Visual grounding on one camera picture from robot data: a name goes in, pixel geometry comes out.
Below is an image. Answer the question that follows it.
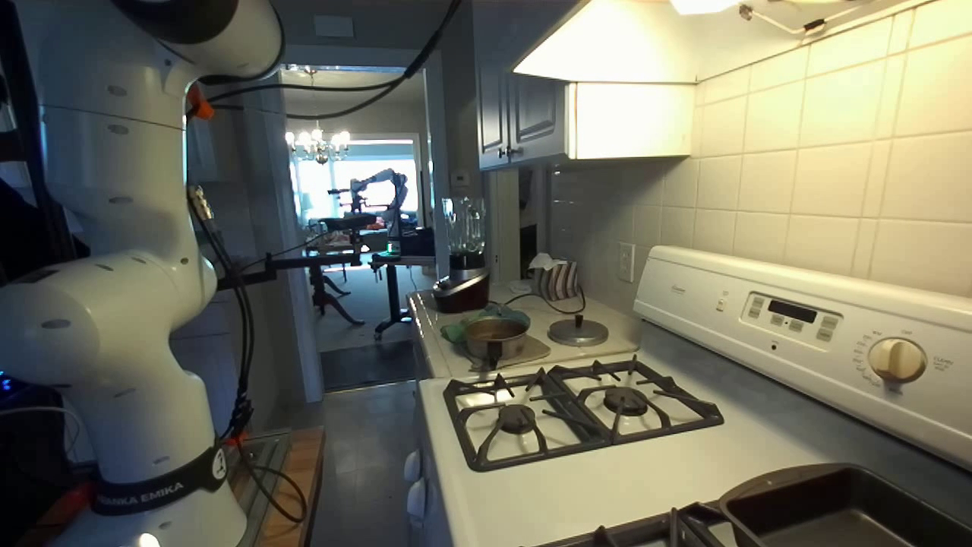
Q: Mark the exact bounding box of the black burner grate near pan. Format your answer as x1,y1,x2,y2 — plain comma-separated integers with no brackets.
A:
545,501,742,547

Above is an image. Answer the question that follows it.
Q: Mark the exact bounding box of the glass blender jar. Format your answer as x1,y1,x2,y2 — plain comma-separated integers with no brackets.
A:
446,199,487,281

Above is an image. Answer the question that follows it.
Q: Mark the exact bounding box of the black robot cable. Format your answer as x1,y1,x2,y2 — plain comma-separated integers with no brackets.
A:
178,0,467,526

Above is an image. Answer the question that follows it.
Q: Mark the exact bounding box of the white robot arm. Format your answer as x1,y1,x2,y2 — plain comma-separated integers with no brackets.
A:
0,0,281,547

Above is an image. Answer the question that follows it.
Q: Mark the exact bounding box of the dark bowl on counter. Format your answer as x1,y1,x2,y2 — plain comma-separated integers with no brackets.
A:
432,275,490,313

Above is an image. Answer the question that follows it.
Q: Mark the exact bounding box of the black camera tripod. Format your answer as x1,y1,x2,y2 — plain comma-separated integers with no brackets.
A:
225,165,428,339

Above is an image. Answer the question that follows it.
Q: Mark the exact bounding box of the white wall outlet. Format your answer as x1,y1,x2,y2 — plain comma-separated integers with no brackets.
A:
619,242,638,282

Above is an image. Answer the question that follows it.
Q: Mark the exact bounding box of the green cloth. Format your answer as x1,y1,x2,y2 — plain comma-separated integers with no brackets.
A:
439,318,472,346

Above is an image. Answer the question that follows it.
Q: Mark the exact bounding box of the chandelier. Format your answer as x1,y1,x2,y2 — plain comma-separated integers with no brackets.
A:
286,127,351,165

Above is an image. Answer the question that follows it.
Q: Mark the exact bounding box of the white gas stove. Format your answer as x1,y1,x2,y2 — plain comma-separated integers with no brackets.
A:
408,245,972,547

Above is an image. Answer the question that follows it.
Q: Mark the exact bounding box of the upper kitchen cabinet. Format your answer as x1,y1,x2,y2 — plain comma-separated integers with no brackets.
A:
473,0,576,171

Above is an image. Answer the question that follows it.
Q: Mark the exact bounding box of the black burner grate near pot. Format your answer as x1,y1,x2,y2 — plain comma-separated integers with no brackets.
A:
443,358,724,470

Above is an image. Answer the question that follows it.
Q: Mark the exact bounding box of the small metal saucepan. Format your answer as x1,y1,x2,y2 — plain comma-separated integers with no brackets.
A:
464,318,529,364

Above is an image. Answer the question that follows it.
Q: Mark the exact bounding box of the silver pot lid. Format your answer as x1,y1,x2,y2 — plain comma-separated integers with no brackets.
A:
548,315,607,346

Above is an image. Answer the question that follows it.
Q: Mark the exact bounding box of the white range hood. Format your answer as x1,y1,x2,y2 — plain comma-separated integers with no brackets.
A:
512,0,696,162

